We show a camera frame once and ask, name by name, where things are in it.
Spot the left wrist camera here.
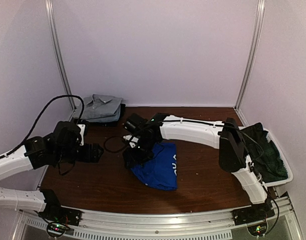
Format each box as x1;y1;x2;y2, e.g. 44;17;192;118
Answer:
77;122;89;146

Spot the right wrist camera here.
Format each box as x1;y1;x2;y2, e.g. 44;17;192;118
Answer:
123;134;138;148

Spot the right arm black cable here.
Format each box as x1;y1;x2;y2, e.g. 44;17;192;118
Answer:
104;136;130;153

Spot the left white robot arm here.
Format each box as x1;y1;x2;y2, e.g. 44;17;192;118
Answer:
0;121;104;222

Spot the black garment in basket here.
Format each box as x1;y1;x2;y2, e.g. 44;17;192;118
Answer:
241;122;288;183

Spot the front aluminium rail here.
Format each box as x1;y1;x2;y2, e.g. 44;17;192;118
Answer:
11;196;303;240

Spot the aluminium frame post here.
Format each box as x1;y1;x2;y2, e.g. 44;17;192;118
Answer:
234;0;265;111
45;0;77;111

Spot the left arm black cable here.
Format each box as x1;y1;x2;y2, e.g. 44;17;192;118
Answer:
2;94;86;156

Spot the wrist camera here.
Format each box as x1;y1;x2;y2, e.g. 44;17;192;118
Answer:
77;122;89;146
123;134;138;148

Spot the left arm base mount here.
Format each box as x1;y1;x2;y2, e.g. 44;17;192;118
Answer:
38;204;82;226

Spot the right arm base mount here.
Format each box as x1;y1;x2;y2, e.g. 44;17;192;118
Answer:
232;203;275;226

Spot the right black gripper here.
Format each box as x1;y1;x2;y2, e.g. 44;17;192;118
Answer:
123;136;158;169

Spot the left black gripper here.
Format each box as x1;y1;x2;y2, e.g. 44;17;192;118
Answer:
54;142;103;165

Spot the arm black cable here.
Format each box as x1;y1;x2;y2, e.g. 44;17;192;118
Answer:
104;136;130;153
2;94;86;156

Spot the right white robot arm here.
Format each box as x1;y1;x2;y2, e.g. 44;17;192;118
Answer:
123;113;269;221

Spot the white laundry basket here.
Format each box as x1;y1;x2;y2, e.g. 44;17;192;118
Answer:
239;126;293;192

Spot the blue garment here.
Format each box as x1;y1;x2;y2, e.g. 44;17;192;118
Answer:
131;142;178;191

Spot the grey polo shirt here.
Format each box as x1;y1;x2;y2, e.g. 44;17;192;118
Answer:
74;94;123;120

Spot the left aluminium frame post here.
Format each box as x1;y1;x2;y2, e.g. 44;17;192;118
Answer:
45;0;77;111

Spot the right aluminium frame post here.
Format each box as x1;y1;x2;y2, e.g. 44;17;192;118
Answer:
234;0;265;111

